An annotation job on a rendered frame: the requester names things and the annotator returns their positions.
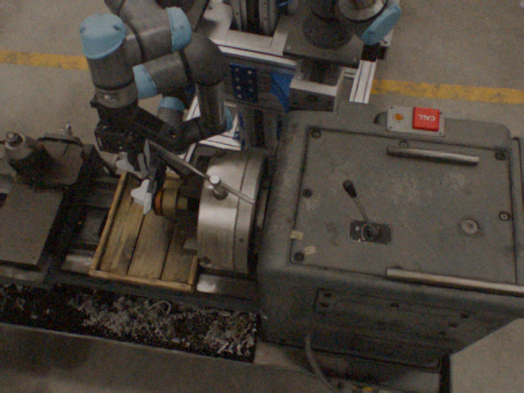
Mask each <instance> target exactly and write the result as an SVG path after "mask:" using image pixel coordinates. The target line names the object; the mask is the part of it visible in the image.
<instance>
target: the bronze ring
mask: <svg viewBox="0 0 524 393"><path fill-rule="evenodd" d="M193 209H194V198H192V197H186V196H181V186H178V187H167V188H165V187H161V188H157V189H156V191H155V193H154V197H153V210H154V213H155V215H156V216H160V217H166V218H167V219H176V216H177V212H178V210H187V211H193Z"/></svg>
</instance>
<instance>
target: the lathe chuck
mask: <svg viewBox="0 0 524 393"><path fill-rule="evenodd" d="M215 151H218V152H222V151H225V153H226V156H225V157H222V159H221V158H216V156H212V157H211V159H210V163H209V165H208V168H207V171H206V173H207V174H209V175H210V177H211V176H212V174H216V175H217V176H219V177H220V179H221V181H222V183H225V184H227V185H228V186H229V187H232V188H234V189H236V190H238V191H239V192H240V191H241V189H242V181H243V178H244V173H245V169H246V165H247V161H248V160H249V157H250V155H251V153H252V152H253V151H243V150H235V149H228V148H222V147H220V148H217V149H216V150H215ZM239 199H240V198H239V197H237V196H234V195H233V194H232V193H231V192H228V194H227V196H226V197H224V198H218V197H215V195H214V188H213V186H212V184H211V182H209V181H207V180H206V179H205V180H204V184H203V188H202V192H201V202H200V208H199V215H198V216H197V226H196V252H197V257H198V258H203V257H207V258H208V259H209V260H210V262H211V264H206V263H204V262H200V263H199V264H201V265H202V266H203V267H207V268H213V269H224V270H230V271H235V272H236V270H235V268H234V263H233V243H234V232H235V223H236V216H237V210H238V204H239Z"/></svg>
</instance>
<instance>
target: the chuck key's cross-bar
mask: <svg viewBox="0 0 524 393"><path fill-rule="evenodd" d="M150 146H151V147H154V148H155V149H156V150H158V151H160V152H161V153H164V154H166V155H167V156H168V157H169V158H170V159H172V160H174V161H176V162H177V163H179V164H180V165H183V166H184V167H186V168H187V169H189V170H191V171H192V172H194V173H195V174H198V175H199V176H200V177H202V178H204V179H206V180H207V181H209V182H210V175H209V174H207V173H205V172H203V171H202V170H200V169H197V168H196V167H194V166H193V165H190V164H189V163H187V162H186V161H185V160H183V159H180V158H178V156H176V155H175V154H174V153H172V152H171V151H168V150H166V149H164V148H163V147H160V146H158V145H157V144H155V143H153V142H152V141H150ZM219 187H221V188H223V189H224V190H226V191H228V192H231V193H232V194H233V195H234V196H235V197H239V198H241V199H242V200H244V201H246V202H248V203H250V204H251V205H254V204H255V200H253V199H251V198H249V197H248V196H246V194H244V193H242V192H239V191H238V190H236V189H234V188H232V187H229V186H228V185H227V184H225V183H222V182H221V184H220V185H219Z"/></svg>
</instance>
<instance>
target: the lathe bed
mask: <svg viewBox="0 0 524 393"><path fill-rule="evenodd" d="M117 179H118V180H117ZM119 182H120V178H108V176H102V175H98V178H95V179H93V190H92V191H91V190H90V191H89V190H88V191H87V193H88V194H86V197H85V199H84V203H83V206H81V209H80V211H79V216H78V218H77V220H76V223H75V228H76V230H73V232H72V235H74V236H72V237H71V238H70V241H69V244H67V247H66V250H65V251H66V254H65V257H64V260H63V261H64V262H62V266H61V269H59V271H58V274H57V276H56V278H55V280H54V283H59V284H65V285H70V286H76V287H86V288H92V289H98V290H103V291H113V292H119V293H124V294H130V295H136V296H146V297H152V298H157V299H162V300H173V301H178V302H185V303H190V304H195V305H206V306H211V307H217V308H223V309H227V310H233V311H239V312H244V313H250V314H260V289H259V282H258V274H257V264H258V260H259V255H260V254H257V258H255V263H254V266H253V269H252V270H251V272H250V274H247V273H242V272H237V271H236V272H235V271H230V270H224V269H213V268H207V267H203V266H202V265H199V269H198V273H197V277H198V279H197V280H196V283H195V287H194V292H193V293H190V292H185V291H174V290H169V288H164V289H162V287H149V286H143V285H138V284H132V283H127V282H117V281H111V280H105V279H100V278H93V277H92V276H90V275H89V271H90V270H91V263H92V262H93V257H94V254H95V253H96V250H97V248H98V246H99V244H100V241H101V239H99V238H102V234H103V231H104V228H105V226H106V221H107V219H108V214H109V211H110V208H111V204H113V200H114V199H115V198H114V197H113V196H115V194H116V190H117V187H118V185H119ZM13 183H14V181H10V180H7V179H6V178H4V177H3V176H2V175H0V211H1V209H2V207H3V204H2V201H3V202H5V200H6V199H7V194H8V192H9V190H10V188H11V185H12V184H13ZM95 190H96V191H95ZM111 190H113V191H111ZM95 192H96V193H95ZM100 192H101V193H100ZM94 193H95V194H94ZM102 193H103V195H102ZM111 194H113V196H112V195H111ZM88 197H89V198H88ZM98 197H99V198H98ZM87 198H88V199H87ZM109 202H110V203H109ZM85 203H86V204H85ZM89 203H90V204H89ZM107 204H109V205H108V206H107ZM1 206H2V207H1ZM109 206H110V207H109ZM86 209H87V210H86ZM94 209H95V210H94ZM100 210H102V211H103V212H102V211H100ZM90 211H91V214H89V212H90ZM98 213H99V214H98ZM88 214H89V215H88ZM86 215H87V216H86ZM84 218H85V219H84ZM89 219H90V220H89ZM79 221H81V224H83V226H81V224H80V226H79V225H77V224H78V223H79ZM98 222H99V223H98ZM94 224H95V225H94ZM97 224H98V226H99V227H98V226H97ZM91 225H92V229H91ZM86 226H88V227H86ZM99 228H100V229H99ZM89 229H90V230H89ZM97 229H98V230H99V231H98V230H97ZM94 230H95V233H94V234H93V232H94ZM96 230H97V233H96ZM80 233H81V234H80ZM85 234H87V236H86V235H85ZM94 235H96V236H95V237H94ZM75 237H76V238H75ZM95 238H96V239H97V240H95ZM99 240H100V241H99ZM85 251H86V252H85ZM84 253H85V254H84ZM91 254H92V255H91ZM86 255H87V256H86ZM80 256H81V257H80ZM85 256H86V258H85ZM75 257H76V258H75ZM87 258H88V259H87ZM89 258H90V259H91V260H90V259H89ZM86 259H87V260H86ZM83 260H85V261H84V262H82V261H83ZM91 261H92V262H91ZM86 264H89V265H90V267H89V265H86ZM77 265H78V266H77ZM83 265H84V268H82V267H83ZM75 267H76V268H75ZM68 268H69V269H68ZM204 268H205V270H204ZM84 270H85V271H84ZM86 270H87V271H86ZM199 271H201V272H203V274H201V272H200V273H199ZM209 272H210V275H209ZM201 275H203V276H201ZM202 278H203V279H202ZM207 278H208V279H207ZM198 283H199V284H198ZM202 284H203V285H202Z"/></svg>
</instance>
